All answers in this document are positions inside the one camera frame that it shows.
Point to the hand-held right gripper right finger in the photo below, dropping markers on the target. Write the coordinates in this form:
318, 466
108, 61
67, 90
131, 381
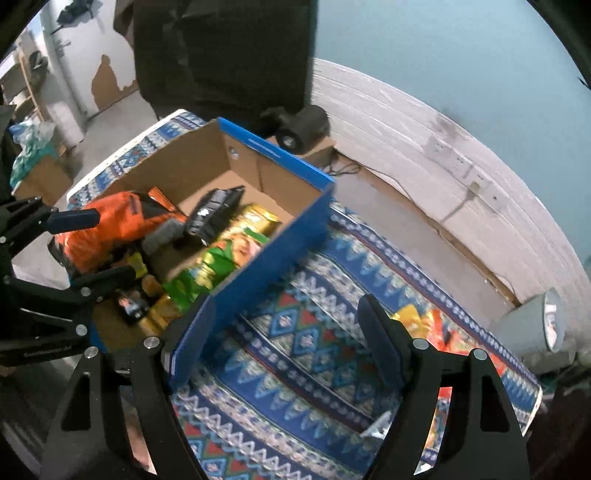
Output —
381, 341

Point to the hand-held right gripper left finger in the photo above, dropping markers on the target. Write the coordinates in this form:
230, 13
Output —
191, 341

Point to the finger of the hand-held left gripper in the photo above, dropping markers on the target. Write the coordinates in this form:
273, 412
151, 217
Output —
74, 219
106, 277

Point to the small yellow snack packet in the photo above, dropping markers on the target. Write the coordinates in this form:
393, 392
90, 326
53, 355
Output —
137, 266

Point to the black yellow snack packet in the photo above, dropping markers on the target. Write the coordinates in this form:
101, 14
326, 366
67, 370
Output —
131, 304

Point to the orange silver snack packet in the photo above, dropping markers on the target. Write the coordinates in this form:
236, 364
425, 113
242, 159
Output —
115, 226

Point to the green snack packet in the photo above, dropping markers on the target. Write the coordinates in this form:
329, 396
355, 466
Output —
217, 263

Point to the blue cardboard box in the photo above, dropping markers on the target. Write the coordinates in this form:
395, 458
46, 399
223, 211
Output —
277, 258

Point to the brown cardboard box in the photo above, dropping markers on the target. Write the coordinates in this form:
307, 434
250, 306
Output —
44, 180

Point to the teal plastic bag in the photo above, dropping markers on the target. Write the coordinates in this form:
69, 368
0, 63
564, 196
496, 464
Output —
27, 147

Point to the patterned blue tablecloth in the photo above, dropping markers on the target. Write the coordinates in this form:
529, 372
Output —
295, 341

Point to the white sack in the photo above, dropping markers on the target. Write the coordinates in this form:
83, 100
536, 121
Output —
64, 120

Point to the wooden shelf rack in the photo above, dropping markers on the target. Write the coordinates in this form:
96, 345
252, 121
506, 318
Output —
23, 78

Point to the light blue trash bin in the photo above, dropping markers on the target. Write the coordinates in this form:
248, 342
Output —
531, 327

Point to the person in dark clothes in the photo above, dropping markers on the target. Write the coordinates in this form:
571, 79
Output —
221, 55

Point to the white wall socket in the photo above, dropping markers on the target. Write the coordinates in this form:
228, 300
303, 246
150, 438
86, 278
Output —
437, 146
475, 176
493, 194
458, 161

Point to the black camera on box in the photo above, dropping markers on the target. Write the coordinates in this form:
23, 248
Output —
295, 127

